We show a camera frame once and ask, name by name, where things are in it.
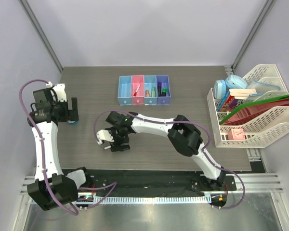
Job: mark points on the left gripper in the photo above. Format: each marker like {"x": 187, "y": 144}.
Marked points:
{"x": 71, "y": 115}

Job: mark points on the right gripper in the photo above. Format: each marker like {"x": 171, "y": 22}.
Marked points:
{"x": 115, "y": 146}

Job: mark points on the green utility knife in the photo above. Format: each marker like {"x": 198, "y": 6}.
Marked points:
{"x": 153, "y": 92}

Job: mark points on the green capped black highlighter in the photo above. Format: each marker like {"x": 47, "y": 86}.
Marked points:
{"x": 164, "y": 92}

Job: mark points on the purple capped black highlighter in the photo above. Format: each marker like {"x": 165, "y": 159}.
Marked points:
{"x": 159, "y": 89}

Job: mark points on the purple plastic box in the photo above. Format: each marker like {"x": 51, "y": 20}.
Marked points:
{"x": 163, "y": 87}

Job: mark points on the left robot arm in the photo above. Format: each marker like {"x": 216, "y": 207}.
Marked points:
{"x": 51, "y": 186}

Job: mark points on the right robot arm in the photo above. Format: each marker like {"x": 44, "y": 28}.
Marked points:
{"x": 182, "y": 133}

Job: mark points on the light blue box left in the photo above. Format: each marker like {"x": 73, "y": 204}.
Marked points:
{"x": 124, "y": 90}

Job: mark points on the light blue box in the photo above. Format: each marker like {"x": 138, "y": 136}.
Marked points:
{"x": 149, "y": 82}
{"x": 124, "y": 90}

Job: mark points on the pink plastic box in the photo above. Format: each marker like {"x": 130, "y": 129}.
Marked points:
{"x": 135, "y": 80}

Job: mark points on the light blue box middle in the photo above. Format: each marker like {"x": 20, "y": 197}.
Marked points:
{"x": 149, "y": 82}

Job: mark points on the pink eraser block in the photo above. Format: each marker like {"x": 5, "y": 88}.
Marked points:
{"x": 236, "y": 134}

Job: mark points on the white mesh basket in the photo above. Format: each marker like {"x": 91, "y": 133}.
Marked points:
{"x": 220, "y": 133}

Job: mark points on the wooden stick bundle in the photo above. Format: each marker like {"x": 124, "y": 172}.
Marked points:
{"x": 242, "y": 93}

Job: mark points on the white mesh file rack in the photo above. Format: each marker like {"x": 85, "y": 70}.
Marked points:
{"x": 273, "y": 124}

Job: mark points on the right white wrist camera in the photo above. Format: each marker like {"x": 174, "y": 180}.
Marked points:
{"x": 104, "y": 135}

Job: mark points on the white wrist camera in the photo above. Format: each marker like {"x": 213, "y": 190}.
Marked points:
{"x": 104, "y": 135}
{"x": 57, "y": 91}

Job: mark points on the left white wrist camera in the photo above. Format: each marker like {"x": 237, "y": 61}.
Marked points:
{"x": 57, "y": 91}

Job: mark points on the white slotted cable duct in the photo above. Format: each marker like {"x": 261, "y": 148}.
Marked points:
{"x": 156, "y": 200}

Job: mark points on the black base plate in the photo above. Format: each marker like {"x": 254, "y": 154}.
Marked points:
{"x": 139, "y": 183}

